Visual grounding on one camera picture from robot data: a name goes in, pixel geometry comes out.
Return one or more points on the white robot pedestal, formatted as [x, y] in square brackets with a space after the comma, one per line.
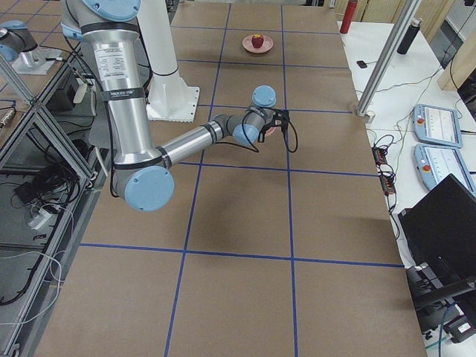
[169, 98]

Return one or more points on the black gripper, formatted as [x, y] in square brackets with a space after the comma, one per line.
[266, 130]

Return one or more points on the lower blue teach pendant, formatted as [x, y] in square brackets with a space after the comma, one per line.
[435, 162]

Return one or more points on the white power strip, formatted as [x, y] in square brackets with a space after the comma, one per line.
[38, 216]

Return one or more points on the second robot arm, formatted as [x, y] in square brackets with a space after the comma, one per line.
[22, 51]

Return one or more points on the black bottle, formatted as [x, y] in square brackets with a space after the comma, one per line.
[409, 36]

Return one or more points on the black laptop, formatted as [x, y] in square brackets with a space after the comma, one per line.
[441, 226]

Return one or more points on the brown paper table mat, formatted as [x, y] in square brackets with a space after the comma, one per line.
[258, 253]

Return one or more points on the red bottle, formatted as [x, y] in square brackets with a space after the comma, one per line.
[348, 16]

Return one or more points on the aluminium frame post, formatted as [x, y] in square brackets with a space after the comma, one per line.
[389, 49]

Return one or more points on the upper blue teach pendant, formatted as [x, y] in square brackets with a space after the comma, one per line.
[436, 125]

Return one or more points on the pink plate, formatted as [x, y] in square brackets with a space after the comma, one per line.
[267, 45]

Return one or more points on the blue teach pendant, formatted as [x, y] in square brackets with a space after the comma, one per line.
[436, 125]
[435, 162]

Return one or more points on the black usb hub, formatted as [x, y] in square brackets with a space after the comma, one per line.
[386, 173]

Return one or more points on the small black pad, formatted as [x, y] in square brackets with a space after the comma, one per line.
[361, 64]

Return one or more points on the red apple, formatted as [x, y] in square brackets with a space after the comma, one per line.
[257, 40]

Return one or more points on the pink bowl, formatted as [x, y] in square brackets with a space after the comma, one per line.
[270, 131]

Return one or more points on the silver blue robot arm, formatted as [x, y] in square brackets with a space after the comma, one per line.
[139, 82]

